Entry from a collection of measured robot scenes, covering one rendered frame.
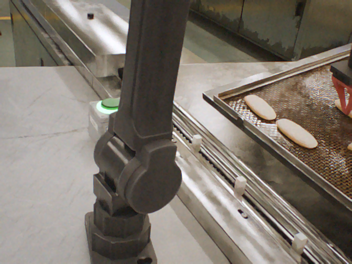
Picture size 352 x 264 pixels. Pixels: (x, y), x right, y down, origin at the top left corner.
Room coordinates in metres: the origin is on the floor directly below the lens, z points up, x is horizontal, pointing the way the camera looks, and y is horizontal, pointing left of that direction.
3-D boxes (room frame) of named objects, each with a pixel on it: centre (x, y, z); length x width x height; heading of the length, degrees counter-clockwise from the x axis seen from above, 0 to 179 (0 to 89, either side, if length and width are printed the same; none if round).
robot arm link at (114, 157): (0.44, 0.05, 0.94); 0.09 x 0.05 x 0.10; 128
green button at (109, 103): (0.70, 0.12, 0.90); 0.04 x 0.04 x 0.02
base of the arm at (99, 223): (0.42, 0.06, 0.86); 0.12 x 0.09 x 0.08; 20
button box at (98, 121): (0.70, 0.12, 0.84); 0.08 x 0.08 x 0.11; 31
